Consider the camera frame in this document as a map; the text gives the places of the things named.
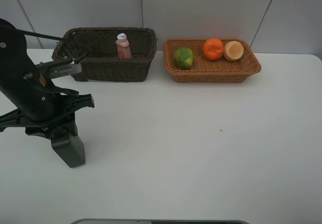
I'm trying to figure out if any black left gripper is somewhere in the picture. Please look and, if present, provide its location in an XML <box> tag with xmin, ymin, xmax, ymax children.
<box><xmin>1</xmin><ymin>78</ymin><xmax>95</xmax><ymax>140</ymax></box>

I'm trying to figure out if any dark grey pump bottle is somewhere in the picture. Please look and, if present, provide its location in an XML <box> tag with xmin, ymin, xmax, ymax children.
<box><xmin>51</xmin><ymin>132</ymin><xmax>86</xmax><ymax>168</ymax></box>

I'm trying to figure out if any pink lotion bottle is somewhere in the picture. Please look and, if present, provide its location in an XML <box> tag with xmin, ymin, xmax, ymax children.
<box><xmin>116</xmin><ymin>33</ymin><xmax>132</xmax><ymax>59</ymax></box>

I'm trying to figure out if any orange fruit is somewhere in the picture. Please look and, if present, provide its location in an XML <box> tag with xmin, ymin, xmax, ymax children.
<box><xmin>203</xmin><ymin>38</ymin><xmax>224</xmax><ymax>61</ymax></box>

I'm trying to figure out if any translucent pink plastic cup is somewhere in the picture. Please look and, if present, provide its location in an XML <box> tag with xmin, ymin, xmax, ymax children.
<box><xmin>75</xmin><ymin>31</ymin><xmax>102</xmax><ymax>58</ymax></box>

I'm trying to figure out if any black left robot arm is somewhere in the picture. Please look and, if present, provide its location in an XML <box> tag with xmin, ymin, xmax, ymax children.
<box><xmin>1</xmin><ymin>19</ymin><xmax>94</xmax><ymax>139</ymax></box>

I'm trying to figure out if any dark brown wicker basket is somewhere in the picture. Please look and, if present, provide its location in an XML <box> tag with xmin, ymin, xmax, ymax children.
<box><xmin>52</xmin><ymin>27</ymin><xmax>157</xmax><ymax>82</ymax></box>

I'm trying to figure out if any light orange wicker basket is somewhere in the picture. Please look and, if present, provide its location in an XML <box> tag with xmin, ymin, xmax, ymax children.
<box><xmin>163</xmin><ymin>38</ymin><xmax>261</xmax><ymax>83</ymax></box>

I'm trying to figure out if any tan round bun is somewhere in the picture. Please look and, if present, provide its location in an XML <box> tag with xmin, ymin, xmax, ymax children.
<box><xmin>224</xmin><ymin>41</ymin><xmax>244</xmax><ymax>62</ymax></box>

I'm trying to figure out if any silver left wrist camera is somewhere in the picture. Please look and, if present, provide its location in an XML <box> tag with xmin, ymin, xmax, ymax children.
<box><xmin>36</xmin><ymin>58</ymin><xmax>82</xmax><ymax>79</ymax></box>

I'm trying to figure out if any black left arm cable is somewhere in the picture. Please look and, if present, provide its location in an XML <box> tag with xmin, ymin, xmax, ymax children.
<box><xmin>0</xmin><ymin>22</ymin><xmax>92</xmax><ymax>65</ymax></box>

